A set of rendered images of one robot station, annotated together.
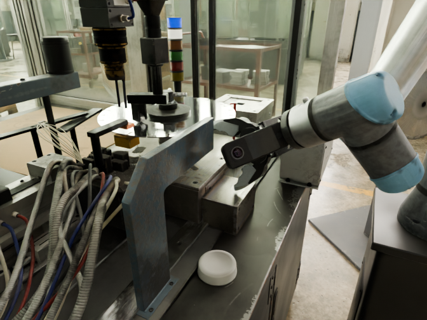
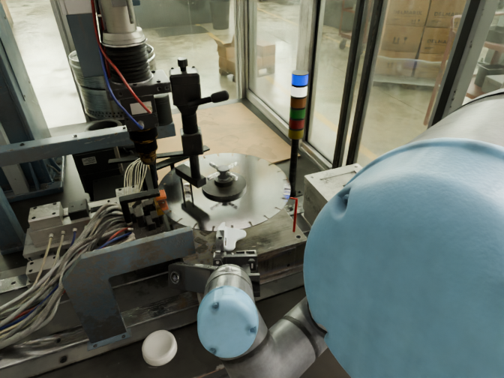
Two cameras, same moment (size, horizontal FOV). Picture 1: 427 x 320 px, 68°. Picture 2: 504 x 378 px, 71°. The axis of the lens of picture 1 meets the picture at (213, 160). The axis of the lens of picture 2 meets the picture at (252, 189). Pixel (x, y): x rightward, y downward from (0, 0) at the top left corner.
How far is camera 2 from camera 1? 0.58 m
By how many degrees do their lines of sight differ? 38
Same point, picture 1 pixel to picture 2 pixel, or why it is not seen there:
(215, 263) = (156, 344)
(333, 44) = not seen: hidden behind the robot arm
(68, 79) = (163, 130)
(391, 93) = (219, 331)
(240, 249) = (194, 345)
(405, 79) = not seen: hidden behind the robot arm
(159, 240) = (105, 307)
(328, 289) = not seen: outside the picture
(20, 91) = (116, 139)
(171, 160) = (115, 260)
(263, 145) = (197, 283)
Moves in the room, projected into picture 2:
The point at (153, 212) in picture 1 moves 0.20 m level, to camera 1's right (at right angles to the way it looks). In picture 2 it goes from (94, 290) to (155, 359)
